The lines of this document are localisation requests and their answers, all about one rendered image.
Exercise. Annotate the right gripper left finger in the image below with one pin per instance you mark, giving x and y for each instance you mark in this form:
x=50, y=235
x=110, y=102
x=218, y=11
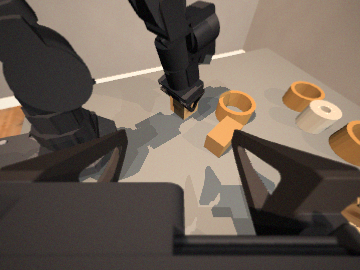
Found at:
x=66, y=164

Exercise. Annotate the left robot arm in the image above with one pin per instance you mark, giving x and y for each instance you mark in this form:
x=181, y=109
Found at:
x=43, y=70

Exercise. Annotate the grey cylinder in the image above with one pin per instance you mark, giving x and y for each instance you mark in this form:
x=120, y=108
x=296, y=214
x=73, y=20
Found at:
x=314, y=120

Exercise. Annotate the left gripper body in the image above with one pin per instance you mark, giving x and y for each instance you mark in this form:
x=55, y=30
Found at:
x=178, y=88

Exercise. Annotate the tan cardboard carton with label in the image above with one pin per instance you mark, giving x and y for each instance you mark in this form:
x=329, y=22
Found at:
x=180, y=110

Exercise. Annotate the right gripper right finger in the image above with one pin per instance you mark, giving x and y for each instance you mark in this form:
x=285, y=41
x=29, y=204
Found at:
x=308, y=182

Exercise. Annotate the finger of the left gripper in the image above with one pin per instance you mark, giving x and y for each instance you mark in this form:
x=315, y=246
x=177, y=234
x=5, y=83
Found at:
x=164, y=90
x=201, y=92

